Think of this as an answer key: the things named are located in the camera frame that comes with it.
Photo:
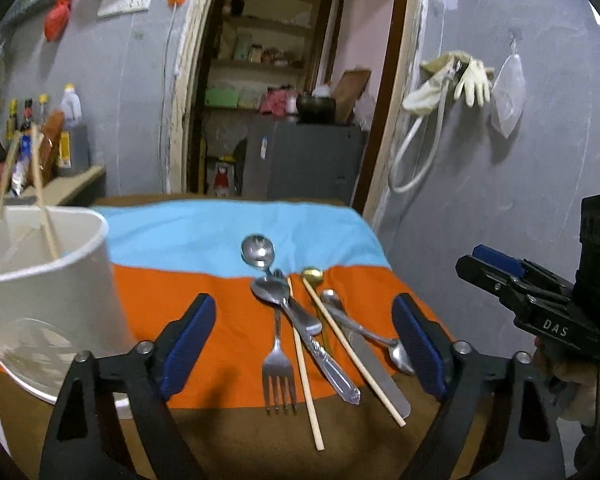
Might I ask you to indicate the clear plastic bag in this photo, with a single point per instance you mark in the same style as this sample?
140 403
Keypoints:
507 95

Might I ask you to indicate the cooking oil bottle white cap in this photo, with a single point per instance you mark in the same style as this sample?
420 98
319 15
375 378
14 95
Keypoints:
71 110

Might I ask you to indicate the black pot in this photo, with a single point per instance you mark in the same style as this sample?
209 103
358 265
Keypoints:
315 107

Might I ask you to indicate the steel butter knife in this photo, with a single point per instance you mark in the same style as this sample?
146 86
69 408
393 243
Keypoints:
380 380

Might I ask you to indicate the red plastic bag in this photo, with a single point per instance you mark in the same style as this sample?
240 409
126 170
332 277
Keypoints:
59 15

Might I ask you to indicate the white utensil holder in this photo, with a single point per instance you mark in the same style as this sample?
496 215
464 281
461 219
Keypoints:
45 290

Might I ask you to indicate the gold spoon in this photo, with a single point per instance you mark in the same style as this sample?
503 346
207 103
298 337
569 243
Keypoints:
312 275

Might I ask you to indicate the wooden shelf unit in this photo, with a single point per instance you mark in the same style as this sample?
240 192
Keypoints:
260 65

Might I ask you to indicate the pink cloth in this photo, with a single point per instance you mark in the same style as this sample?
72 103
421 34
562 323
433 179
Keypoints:
275 102

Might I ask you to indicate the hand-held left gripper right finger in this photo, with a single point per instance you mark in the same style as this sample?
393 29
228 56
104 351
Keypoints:
420 345

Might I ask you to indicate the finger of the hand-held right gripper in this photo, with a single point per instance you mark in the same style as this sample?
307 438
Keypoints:
485 277
502 260

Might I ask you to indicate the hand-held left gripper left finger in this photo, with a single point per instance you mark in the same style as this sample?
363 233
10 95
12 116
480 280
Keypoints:
190 345

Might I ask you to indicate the blue orange brown striped cloth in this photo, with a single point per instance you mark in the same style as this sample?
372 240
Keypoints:
190 270

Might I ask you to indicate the cream rubber glove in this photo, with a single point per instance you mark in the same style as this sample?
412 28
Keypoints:
427 87
475 82

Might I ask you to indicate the red white bottle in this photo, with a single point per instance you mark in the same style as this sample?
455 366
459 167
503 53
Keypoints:
223 177

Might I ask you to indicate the white wall socket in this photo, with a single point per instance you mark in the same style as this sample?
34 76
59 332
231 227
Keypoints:
127 1

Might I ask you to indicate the yellow-capped sauce bottle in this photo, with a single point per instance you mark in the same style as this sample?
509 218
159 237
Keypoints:
42 105
13 115

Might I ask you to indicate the wooden door frame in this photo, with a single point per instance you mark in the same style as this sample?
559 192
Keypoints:
400 85

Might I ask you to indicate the steel fork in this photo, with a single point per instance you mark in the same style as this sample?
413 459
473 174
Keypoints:
279 370

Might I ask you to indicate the green box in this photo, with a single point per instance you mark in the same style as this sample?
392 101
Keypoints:
221 97

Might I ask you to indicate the person's right hand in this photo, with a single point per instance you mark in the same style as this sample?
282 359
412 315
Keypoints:
570 385

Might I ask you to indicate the wooden cutting board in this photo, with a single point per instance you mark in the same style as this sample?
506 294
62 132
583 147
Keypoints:
350 92

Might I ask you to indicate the red-capped sauce bottle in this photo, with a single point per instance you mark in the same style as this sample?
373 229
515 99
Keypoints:
28 110

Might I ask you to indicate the round bowl steel spoon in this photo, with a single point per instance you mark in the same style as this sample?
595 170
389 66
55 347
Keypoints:
257 251

